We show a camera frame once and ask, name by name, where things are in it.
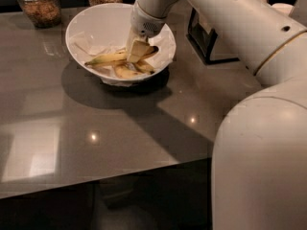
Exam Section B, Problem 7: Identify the white bowl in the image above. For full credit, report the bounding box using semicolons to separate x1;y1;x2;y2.
65;2;177;87

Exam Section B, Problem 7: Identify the black napkin dispenser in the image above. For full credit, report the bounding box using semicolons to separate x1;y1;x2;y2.
187;9;239;65

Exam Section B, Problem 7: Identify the small curved banana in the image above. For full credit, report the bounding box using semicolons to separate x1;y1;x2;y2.
133;60;155;74

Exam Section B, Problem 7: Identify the lower banana in bowl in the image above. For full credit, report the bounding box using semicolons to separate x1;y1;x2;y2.
113;65;141;79

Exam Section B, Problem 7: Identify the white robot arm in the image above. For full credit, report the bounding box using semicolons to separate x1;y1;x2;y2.
131;0;307;230

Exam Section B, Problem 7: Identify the left glass cereal jar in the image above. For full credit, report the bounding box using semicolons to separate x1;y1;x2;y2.
17;0;61;29

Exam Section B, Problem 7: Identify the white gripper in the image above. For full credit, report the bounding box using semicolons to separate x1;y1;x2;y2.
126;2;165;63

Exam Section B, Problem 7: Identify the white paper liner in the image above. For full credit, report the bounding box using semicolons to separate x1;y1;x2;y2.
66;22;176;86

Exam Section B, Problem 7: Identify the long top banana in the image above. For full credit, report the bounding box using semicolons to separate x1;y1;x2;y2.
84;46;159;66

